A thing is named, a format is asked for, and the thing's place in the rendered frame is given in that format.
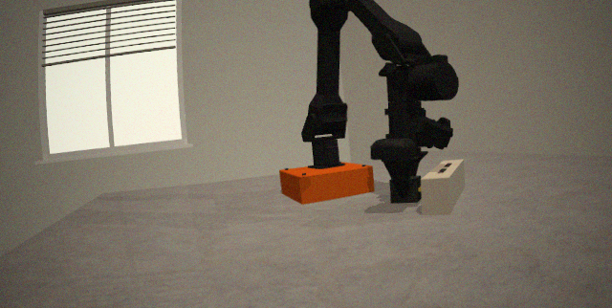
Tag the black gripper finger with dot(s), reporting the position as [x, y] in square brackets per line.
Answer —
[400, 172]
[414, 168]

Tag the black two-prong plug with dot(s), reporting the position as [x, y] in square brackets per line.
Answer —
[413, 193]

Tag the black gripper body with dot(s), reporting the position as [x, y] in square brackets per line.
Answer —
[397, 145]

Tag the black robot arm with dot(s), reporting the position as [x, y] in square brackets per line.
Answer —
[425, 78]

